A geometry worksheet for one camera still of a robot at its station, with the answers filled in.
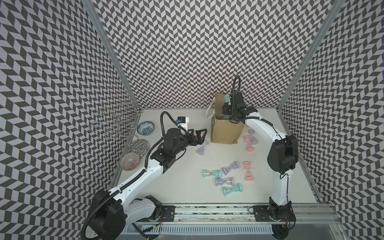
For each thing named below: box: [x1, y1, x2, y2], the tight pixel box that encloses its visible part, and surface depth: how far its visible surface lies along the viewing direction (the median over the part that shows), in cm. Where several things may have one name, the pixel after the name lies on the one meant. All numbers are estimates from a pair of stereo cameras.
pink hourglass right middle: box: [244, 135, 254, 153], surface depth 98 cm
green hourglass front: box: [221, 183, 243, 196], surface depth 80 cm
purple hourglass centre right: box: [221, 161, 240, 176], surface depth 88 cm
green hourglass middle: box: [202, 169, 222, 178], surface depth 85 cm
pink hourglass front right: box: [243, 161, 254, 181], surface depth 87 cm
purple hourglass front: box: [215, 177, 234, 187], surface depth 82 cm
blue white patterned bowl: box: [137, 121, 155, 136], surface depth 104 cm
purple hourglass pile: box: [196, 139, 210, 156], surface depth 96 cm
